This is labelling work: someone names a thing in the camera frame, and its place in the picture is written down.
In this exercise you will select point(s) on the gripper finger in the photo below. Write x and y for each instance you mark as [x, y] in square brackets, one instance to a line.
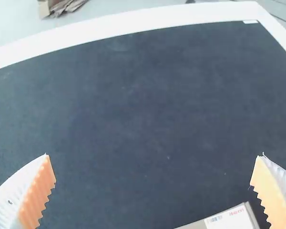
[16, 200]
[276, 198]

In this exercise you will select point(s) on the cardboard box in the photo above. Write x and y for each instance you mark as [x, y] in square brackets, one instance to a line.
[228, 219]

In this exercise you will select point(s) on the black mat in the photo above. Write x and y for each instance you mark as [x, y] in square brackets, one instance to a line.
[133, 107]

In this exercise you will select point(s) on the flattened cardboard pile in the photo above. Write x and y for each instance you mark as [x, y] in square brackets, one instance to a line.
[64, 7]

